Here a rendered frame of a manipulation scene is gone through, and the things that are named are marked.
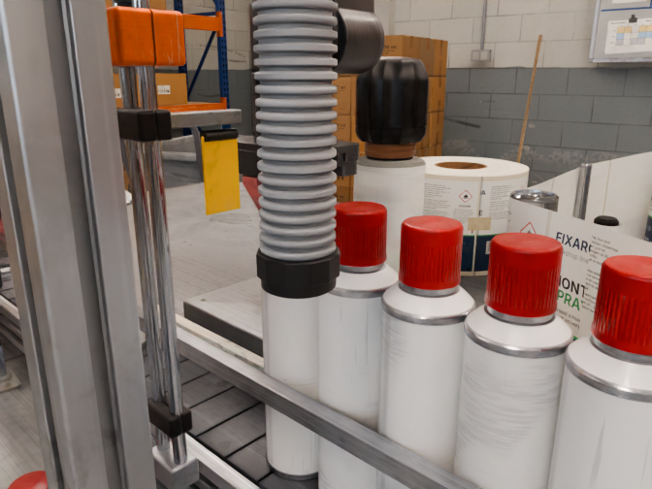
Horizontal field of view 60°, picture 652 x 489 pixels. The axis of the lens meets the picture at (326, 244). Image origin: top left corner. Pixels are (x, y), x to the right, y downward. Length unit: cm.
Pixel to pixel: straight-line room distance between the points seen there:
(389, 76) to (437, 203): 25
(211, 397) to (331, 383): 20
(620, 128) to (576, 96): 40
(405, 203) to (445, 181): 17
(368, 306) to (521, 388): 10
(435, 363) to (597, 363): 8
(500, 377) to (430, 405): 5
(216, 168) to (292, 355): 14
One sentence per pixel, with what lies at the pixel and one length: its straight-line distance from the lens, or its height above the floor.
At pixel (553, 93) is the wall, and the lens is 489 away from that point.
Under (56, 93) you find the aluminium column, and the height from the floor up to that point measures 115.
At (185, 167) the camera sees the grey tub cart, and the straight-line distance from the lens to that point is 283.
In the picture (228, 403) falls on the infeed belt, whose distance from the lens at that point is 53.
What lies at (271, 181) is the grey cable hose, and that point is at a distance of 21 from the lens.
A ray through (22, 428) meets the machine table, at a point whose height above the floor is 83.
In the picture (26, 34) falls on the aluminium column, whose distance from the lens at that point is 28.
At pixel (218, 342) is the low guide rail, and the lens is 56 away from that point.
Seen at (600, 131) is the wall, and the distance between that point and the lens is 481.
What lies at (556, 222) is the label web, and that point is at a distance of 45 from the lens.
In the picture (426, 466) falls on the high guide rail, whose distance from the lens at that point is 33.
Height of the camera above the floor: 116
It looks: 17 degrees down
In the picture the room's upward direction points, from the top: straight up
